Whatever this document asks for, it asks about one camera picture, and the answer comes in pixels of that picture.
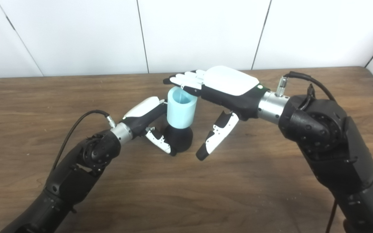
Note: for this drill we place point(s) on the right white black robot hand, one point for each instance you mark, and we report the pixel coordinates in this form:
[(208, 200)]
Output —
[(231, 84)]

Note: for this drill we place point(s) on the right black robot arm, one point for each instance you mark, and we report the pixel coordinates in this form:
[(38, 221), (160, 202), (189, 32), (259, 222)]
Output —
[(329, 139)]

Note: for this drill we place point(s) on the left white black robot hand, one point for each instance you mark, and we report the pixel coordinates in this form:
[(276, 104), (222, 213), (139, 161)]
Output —
[(142, 113)]

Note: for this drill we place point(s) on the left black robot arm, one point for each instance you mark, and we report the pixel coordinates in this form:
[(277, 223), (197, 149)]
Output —
[(73, 181)]

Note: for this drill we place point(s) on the black funnel-shaped nozzle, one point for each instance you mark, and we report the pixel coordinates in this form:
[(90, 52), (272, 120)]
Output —
[(181, 139)]

